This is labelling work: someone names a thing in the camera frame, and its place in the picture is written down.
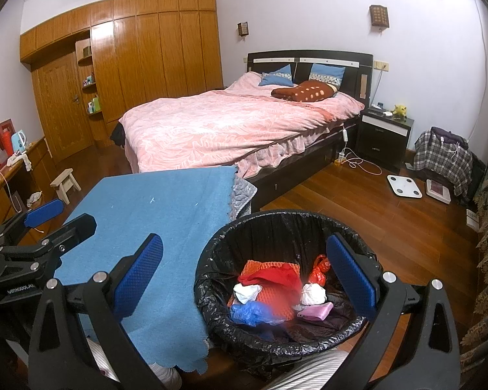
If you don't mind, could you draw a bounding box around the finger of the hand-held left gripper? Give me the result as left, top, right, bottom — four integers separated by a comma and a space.
0, 212, 97, 282
0, 198, 65, 248

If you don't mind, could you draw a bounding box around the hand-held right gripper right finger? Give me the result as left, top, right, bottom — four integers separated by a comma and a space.
326, 233, 462, 390

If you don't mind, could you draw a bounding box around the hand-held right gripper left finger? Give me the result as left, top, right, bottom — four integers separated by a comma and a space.
28, 232, 175, 390

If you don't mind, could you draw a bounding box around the red plastic bag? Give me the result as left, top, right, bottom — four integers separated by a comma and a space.
307, 254, 332, 285

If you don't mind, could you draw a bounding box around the small white plastic bag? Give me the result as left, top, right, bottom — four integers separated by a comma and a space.
301, 282, 327, 305

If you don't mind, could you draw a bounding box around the pink cloth pouch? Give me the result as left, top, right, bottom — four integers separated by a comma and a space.
297, 302, 334, 321

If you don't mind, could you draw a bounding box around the orange mesh bag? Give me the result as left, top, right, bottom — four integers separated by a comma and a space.
227, 260, 304, 321

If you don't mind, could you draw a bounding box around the red cloth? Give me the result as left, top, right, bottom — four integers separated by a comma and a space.
238, 263, 304, 293

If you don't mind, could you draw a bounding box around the trash bin with black bag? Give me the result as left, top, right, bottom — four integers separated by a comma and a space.
193, 209, 385, 364

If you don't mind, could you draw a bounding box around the large white plastic bag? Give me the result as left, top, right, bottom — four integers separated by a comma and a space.
233, 282, 263, 302

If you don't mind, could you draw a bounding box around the blue plastic bag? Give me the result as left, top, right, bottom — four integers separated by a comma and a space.
229, 301, 287, 328

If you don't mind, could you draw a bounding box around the small wooden stool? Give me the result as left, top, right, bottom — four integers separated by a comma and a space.
49, 168, 82, 205

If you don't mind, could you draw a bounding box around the wooden side desk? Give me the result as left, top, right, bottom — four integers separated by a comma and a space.
0, 136, 53, 228

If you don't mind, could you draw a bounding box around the blue tablecloth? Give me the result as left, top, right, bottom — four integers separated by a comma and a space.
51, 166, 238, 376

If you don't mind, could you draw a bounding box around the light blue kettle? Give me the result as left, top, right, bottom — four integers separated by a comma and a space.
10, 130, 28, 153

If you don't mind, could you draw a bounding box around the black cloth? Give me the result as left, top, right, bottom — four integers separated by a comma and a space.
110, 122, 127, 149

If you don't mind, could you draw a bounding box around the white bathroom scale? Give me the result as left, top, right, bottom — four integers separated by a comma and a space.
386, 174, 424, 199

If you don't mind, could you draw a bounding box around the wooden door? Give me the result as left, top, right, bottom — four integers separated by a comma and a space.
30, 51, 94, 163

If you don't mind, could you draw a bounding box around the white scale with dark panel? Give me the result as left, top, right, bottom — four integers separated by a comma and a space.
425, 178, 453, 204

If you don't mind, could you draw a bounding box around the grey quilted cloth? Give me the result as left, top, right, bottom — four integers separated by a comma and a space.
228, 175, 258, 220

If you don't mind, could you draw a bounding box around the dark nightstand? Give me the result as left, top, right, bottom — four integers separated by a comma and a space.
356, 108, 414, 173

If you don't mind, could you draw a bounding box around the plaid cloth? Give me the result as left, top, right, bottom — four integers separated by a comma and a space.
413, 130, 473, 202

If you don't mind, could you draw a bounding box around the dark purple garment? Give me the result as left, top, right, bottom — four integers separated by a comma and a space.
430, 127, 469, 149

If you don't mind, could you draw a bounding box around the bed with pink blanket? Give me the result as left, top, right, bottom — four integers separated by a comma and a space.
118, 71, 364, 179

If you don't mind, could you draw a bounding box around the brown dotted pillow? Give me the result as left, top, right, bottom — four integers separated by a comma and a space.
271, 80, 337, 102

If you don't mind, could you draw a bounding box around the wooden wardrobe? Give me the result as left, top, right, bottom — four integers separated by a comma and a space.
20, 0, 224, 147

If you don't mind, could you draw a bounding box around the blue pillow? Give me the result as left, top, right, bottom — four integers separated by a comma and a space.
309, 63, 346, 88
258, 64, 293, 87

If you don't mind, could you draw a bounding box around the thin white cable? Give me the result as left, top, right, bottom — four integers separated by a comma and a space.
0, 168, 17, 212

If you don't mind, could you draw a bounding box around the white cloth with cables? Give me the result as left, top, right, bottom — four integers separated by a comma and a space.
6, 150, 33, 171

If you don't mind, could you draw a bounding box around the white power cable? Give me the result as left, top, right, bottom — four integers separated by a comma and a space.
344, 148, 384, 176

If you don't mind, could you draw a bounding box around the dark wooden bed frame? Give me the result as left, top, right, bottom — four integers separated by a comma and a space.
244, 51, 374, 212

